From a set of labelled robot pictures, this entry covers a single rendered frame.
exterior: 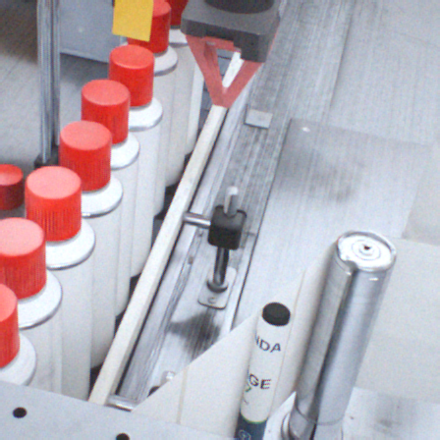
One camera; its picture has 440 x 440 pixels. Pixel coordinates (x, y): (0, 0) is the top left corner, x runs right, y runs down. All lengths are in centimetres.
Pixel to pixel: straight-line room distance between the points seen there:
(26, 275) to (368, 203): 47
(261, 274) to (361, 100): 41
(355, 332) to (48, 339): 19
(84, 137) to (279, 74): 62
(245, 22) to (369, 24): 67
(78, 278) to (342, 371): 18
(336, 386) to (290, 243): 24
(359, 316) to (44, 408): 27
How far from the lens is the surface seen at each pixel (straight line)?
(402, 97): 118
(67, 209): 54
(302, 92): 114
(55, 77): 78
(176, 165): 86
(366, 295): 56
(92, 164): 58
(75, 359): 63
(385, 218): 89
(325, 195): 90
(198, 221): 80
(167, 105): 77
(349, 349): 60
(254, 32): 67
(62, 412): 36
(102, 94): 63
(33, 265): 51
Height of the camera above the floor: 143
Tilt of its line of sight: 40 degrees down
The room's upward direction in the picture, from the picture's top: 9 degrees clockwise
